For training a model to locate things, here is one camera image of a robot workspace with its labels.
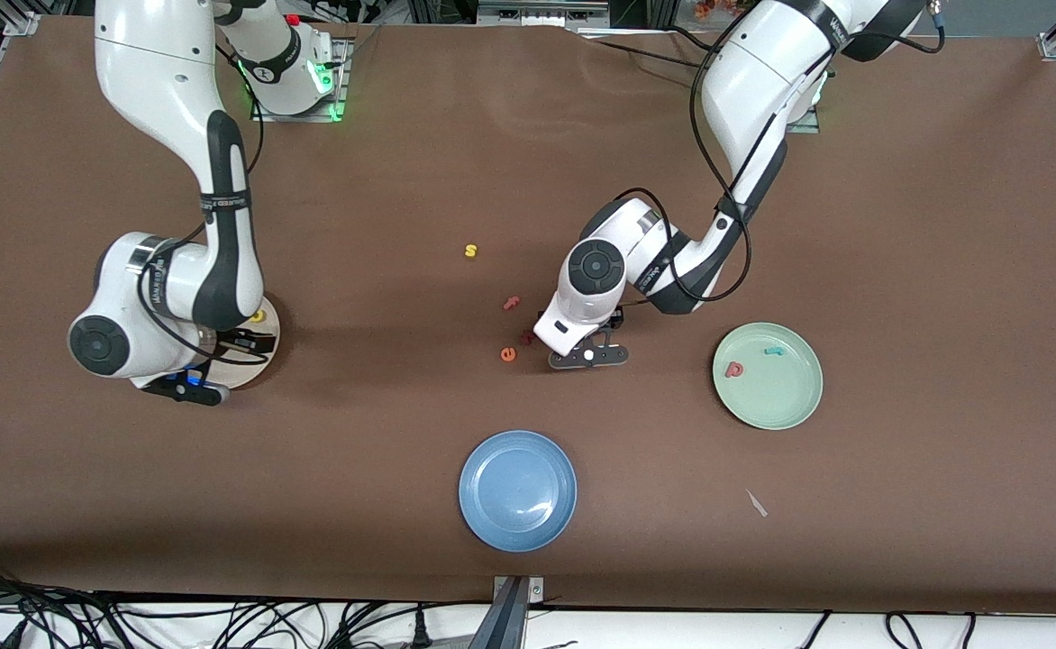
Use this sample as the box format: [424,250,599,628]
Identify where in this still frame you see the beige round plate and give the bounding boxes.
[193,293,282,391]

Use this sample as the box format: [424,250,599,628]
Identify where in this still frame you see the blue round plate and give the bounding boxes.
[458,430,578,553]

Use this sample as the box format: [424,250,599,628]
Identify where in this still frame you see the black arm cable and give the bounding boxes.
[134,36,266,363]
[612,5,768,304]

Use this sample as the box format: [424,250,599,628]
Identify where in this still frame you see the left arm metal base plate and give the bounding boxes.
[785,86,823,134]

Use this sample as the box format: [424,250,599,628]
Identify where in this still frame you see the grey power strip box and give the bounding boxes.
[476,0,612,28]

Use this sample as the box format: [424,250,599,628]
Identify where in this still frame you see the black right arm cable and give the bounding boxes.
[134,36,266,363]

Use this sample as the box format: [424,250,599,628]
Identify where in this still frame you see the tangle of black cables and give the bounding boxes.
[0,557,493,649]

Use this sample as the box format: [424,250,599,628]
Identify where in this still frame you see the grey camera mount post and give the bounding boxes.
[469,575,547,649]

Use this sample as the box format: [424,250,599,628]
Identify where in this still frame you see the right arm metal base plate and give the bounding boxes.
[250,36,350,123]

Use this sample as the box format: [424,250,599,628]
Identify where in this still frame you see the green round plate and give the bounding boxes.
[712,322,824,431]

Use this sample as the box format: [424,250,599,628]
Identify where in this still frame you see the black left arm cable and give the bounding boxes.
[612,5,768,304]

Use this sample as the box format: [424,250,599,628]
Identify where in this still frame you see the table cover sheet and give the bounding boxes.
[0,16,1056,616]

